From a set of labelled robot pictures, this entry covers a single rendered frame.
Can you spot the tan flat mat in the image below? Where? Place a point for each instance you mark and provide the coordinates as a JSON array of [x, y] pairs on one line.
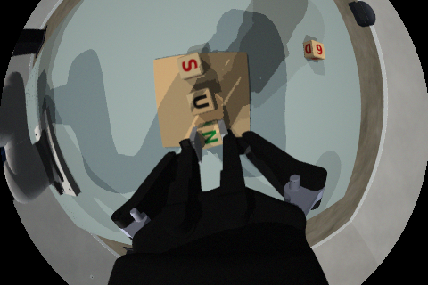
[[226, 75]]

